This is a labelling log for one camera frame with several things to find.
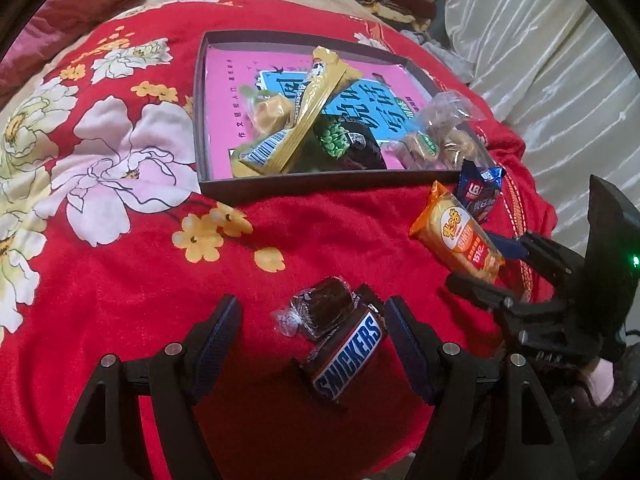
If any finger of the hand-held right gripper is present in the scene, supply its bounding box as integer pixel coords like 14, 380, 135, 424
445, 271, 532, 314
486, 229, 585, 287

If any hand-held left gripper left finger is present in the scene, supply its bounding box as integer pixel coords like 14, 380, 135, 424
52, 295, 244, 480

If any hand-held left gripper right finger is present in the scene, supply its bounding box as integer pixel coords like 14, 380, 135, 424
384, 295, 576, 480

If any orange cracker packet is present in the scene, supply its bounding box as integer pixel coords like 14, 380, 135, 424
409, 180, 505, 286

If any brown chocolate bar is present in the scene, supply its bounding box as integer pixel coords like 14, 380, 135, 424
293, 285, 389, 407

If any dark candy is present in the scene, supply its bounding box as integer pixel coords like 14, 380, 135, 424
270, 276, 358, 343

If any green pea snack packet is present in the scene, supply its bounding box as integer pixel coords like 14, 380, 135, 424
287, 117, 388, 173

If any shallow grey cardboard box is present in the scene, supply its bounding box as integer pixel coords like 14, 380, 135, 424
192, 31, 493, 196

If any yellow wafer bar packet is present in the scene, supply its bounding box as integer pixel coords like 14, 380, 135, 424
232, 46, 362, 178

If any blue snack packet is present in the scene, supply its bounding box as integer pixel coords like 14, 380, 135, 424
456, 160, 507, 224

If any red floral blanket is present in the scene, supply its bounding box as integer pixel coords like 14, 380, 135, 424
0, 0, 558, 480

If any clear bag of biscuits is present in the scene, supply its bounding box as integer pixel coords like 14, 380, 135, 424
415, 90, 489, 171

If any white satin curtain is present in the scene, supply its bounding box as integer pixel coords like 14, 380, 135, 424
442, 0, 640, 281

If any crumpled grey white cloth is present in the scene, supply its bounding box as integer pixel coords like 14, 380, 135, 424
400, 27, 476, 84

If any pink and blue book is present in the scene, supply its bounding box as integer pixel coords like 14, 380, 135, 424
205, 47, 436, 178

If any pink pillow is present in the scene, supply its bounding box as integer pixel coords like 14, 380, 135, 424
0, 0, 153, 106

